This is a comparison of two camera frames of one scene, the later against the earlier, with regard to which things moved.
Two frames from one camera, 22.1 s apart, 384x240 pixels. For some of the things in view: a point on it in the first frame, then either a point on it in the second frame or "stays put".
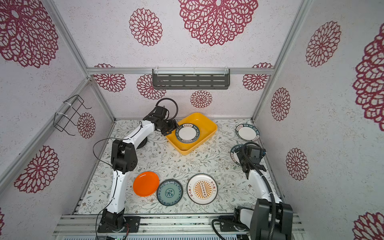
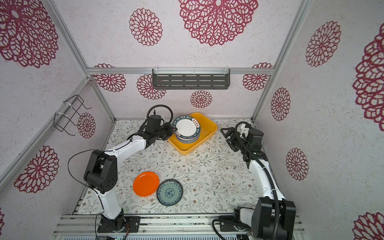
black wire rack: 71,112 stays put
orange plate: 146,183 stays put
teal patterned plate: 169,192 stays put
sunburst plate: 202,189 to 188,141
